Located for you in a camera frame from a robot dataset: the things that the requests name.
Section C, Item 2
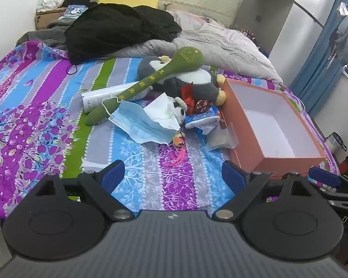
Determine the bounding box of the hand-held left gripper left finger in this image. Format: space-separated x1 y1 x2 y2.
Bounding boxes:
34 160 135 221

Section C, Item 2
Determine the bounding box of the hanging dark garment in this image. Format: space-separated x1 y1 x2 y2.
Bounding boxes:
328 20 348 73

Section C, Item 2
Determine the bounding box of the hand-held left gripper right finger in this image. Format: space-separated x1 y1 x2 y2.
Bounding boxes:
212 160 320 221

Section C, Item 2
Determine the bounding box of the pink pillow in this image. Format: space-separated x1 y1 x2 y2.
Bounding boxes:
191 13 219 24

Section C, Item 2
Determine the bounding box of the colourful floral bed sheet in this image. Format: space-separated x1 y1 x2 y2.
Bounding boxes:
0 41 341 226

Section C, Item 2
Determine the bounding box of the row of small bottles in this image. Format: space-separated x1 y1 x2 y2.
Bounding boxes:
240 27 258 40

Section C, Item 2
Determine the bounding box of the small panda plush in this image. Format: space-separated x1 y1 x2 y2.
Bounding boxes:
170 97 190 122

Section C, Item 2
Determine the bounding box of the blue tissue packet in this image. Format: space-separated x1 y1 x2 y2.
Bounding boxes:
185 107 221 135

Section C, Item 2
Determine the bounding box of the white cloth pile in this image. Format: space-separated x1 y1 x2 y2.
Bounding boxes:
36 0 68 12

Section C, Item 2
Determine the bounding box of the pink cardboard box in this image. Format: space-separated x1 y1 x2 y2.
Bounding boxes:
220 78 327 178

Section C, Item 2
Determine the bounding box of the white tissue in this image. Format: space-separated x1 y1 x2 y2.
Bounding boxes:
143 93 182 131

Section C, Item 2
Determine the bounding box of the white bucket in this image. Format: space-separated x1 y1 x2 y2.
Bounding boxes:
326 132 348 155

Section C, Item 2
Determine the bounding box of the grey wardrobe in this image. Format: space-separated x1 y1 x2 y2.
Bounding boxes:
233 0 296 55

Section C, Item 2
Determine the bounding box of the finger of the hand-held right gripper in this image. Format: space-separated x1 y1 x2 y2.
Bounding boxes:
317 188 348 209
308 166 348 193

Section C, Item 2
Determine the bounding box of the white printed tube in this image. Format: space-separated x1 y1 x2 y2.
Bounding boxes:
81 84 150 113

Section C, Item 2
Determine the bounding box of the blue face mask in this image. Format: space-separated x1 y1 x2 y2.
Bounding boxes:
101 98 180 145

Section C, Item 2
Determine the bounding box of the light grey duvet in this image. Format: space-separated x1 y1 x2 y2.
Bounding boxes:
104 10 283 83

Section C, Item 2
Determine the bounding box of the brown snack packet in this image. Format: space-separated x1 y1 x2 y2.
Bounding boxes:
193 99 211 113

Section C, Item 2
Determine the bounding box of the clear plastic bag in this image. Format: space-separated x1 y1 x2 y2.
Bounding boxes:
206 123 240 152

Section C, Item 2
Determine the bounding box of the dark grey blanket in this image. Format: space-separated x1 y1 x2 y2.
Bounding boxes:
16 17 76 50

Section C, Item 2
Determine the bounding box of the pink feather toy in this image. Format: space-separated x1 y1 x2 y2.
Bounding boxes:
162 132 187 168

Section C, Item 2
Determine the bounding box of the grey penguin plush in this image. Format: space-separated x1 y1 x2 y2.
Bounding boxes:
137 55 227 106

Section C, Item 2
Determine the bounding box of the brown cardboard box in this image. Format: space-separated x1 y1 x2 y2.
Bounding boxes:
35 7 68 31

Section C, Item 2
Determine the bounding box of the blue printed cushion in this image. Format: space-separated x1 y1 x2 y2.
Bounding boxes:
58 4 89 21

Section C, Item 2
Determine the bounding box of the black jacket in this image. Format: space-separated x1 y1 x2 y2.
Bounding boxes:
64 4 183 66

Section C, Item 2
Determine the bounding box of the blue curtain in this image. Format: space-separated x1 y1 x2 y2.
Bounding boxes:
290 0 348 116

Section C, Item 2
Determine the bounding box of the green plush mallet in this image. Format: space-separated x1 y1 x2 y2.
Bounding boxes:
85 46 205 126

